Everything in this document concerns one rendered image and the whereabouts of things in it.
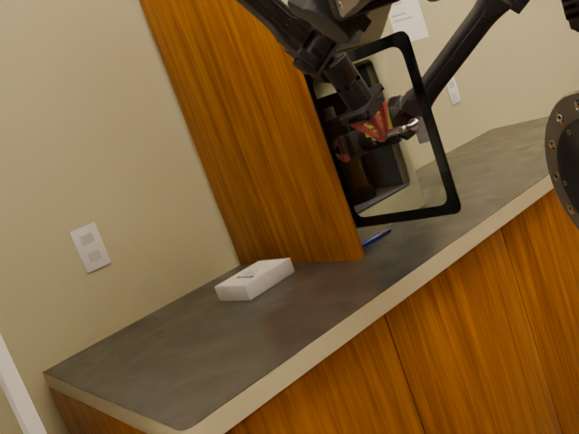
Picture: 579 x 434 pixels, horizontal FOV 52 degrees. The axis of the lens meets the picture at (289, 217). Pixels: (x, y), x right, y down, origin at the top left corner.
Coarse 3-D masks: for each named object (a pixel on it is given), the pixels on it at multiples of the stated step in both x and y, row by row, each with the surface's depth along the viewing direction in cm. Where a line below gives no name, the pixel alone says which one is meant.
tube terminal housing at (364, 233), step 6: (354, 48) 156; (360, 228) 152; (366, 228) 154; (372, 228) 155; (378, 228) 156; (384, 228) 158; (360, 234) 152; (366, 234) 154; (372, 234) 155; (360, 240) 152
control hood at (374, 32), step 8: (384, 8) 152; (368, 16) 149; (376, 16) 151; (384, 16) 154; (376, 24) 153; (384, 24) 156; (368, 32) 153; (376, 32) 156; (360, 40) 153; (368, 40) 156; (344, 48) 150
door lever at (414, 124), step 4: (412, 120) 126; (416, 120) 125; (408, 124) 124; (412, 124) 125; (416, 124) 125; (392, 128) 125; (396, 128) 124; (400, 128) 123; (404, 128) 122; (408, 128) 124; (412, 128) 127; (416, 128) 126; (384, 132) 126; (388, 132) 125; (392, 132) 124; (396, 132) 124; (400, 132) 123; (404, 132) 123; (388, 136) 126; (392, 136) 125; (372, 140) 129; (376, 140) 128
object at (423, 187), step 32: (384, 64) 126; (416, 64) 121; (320, 96) 140; (384, 96) 128; (416, 96) 123; (352, 128) 137; (352, 160) 140; (384, 160) 134; (416, 160) 129; (352, 192) 144; (384, 192) 138; (416, 192) 132; (448, 192) 127; (384, 224) 141
